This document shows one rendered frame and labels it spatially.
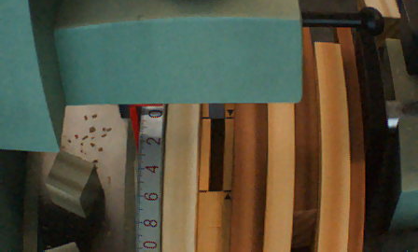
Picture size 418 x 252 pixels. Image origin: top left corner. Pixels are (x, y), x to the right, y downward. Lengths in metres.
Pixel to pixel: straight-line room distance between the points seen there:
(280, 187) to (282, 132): 0.04
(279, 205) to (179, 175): 0.06
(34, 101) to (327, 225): 0.18
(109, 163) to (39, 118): 0.27
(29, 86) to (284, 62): 0.14
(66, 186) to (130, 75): 0.22
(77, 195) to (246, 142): 0.18
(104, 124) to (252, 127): 0.22
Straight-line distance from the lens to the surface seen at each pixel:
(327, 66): 0.56
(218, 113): 0.55
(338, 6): 0.70
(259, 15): 0.45
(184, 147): 0.55
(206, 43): 0.46
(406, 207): 0.54
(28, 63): 0.43
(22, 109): 0.46
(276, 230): 0.50
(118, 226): 0.69
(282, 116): 0.55
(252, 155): 0.54
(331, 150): 0.52
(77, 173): 0.69
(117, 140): 0.74
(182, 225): 0.51
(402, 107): 0.55
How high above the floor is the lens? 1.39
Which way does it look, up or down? 52 degrees down
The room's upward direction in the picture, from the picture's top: 5 degrees counter-clockwise
